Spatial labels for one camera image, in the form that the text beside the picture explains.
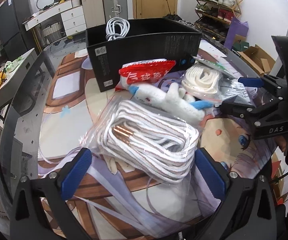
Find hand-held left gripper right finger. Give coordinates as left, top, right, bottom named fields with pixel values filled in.
left=194, top=147, right=288, bottom=240

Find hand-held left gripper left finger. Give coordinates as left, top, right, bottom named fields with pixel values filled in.
left=10, top=147, right=94, bottom=240

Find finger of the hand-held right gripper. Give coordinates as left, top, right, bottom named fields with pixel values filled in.
left=220, top=97, right=281, bottom=124
left=238, top=75, right=288, bottom=98

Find clear zip bag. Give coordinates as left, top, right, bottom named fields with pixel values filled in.
left=221, top=79, right=257, bottom=105

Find bag of cream laces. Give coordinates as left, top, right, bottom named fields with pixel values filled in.
left=181, top=62, right=224, bottom=103

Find white blue plush toy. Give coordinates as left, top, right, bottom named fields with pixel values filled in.
left=129, top=82, right=213, bottom=125

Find bag of striped white laces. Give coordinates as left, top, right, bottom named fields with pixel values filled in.
left=80, top=99, right=202, bottom=183

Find red white plastic packet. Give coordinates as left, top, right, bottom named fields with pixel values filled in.
left=115, top=58, right=177, bottom=92

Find black storage box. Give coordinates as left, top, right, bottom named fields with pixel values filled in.
left=86, top=18, right=203, bottom=93

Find open cardboard box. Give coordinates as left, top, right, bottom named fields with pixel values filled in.
left=236, top=44, right=276, bottom=77

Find dark green box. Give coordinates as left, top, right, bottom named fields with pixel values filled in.
left=231, top=40, right=249, bottom=53

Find purple bag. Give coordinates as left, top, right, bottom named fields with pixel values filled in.
left=226, top=17, right=249, bottom=50

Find wooden shoe rack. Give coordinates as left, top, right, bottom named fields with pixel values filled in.
left=193, top=0, right=243, bottom=39

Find grey side table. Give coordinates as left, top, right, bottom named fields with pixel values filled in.
left=0, top=48, right=38, bottom=115

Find pale green pouch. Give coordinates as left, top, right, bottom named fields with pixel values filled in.
left=5, top=56, right=23, bottom=72

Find wicker basket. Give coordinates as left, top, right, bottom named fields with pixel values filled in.
left=42, top=22, right=63, bottom=44

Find silver suitcase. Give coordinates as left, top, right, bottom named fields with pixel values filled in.
left=102, top=0, right=128, bottom=20

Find white drawer desk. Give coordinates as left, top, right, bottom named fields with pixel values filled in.
left=22, top=0, right=85, bottom=37

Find dark grey refrigerator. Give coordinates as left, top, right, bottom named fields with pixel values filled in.
left=0, top=0, right=35, bottom=60

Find beige suitcase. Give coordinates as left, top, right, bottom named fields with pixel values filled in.
left=81, top=0, right=106, bottom=29

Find black cable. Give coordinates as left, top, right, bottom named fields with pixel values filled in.
left=266, top=164, right=288, bottom=183

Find white coiled cable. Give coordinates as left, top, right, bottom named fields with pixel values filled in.
left=105, top=17, right=130, bottom=42

